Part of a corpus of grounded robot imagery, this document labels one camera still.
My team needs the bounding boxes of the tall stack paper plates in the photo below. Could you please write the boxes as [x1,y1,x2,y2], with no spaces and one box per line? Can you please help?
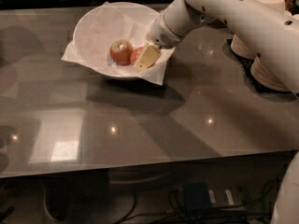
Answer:
[231,35,256,60]

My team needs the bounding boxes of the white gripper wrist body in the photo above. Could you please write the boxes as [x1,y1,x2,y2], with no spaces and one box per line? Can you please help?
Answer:
[147,12,181,49]

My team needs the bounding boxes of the white ceramic bowl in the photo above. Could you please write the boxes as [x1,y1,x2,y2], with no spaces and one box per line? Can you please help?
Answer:
[72,1,177,81]

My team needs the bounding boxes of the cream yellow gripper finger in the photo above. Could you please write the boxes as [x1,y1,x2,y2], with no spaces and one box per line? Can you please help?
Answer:
[133,44,161,71]

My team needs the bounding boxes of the blue power adapter box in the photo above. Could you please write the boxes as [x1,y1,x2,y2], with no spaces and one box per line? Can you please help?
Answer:
[183,183,211,211]

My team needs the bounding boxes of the black floor cables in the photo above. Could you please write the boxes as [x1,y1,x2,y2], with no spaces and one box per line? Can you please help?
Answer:
[113,177,281,224]

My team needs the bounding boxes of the front stack paper plates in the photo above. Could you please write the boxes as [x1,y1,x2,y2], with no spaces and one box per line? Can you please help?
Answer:
[250,57,289,92]

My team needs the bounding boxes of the black rubber mat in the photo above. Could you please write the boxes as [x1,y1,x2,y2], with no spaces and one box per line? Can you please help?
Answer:
[232,50,289,94]

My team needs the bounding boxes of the orange-red apple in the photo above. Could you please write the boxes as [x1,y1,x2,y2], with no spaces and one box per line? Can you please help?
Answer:
[130,47,143,64]

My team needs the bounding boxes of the white foam takeout container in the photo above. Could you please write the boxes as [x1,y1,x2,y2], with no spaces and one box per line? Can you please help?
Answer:
[256,0,286,13]

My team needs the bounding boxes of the red apple with stem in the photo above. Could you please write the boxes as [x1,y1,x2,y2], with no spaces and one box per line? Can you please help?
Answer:
[109,39,134,65]

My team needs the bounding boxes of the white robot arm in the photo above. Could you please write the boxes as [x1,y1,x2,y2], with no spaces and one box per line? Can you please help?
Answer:
[135,0,299,94]

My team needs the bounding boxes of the white paper liner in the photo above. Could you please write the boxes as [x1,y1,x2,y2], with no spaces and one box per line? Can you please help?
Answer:
[61,1,176,86]

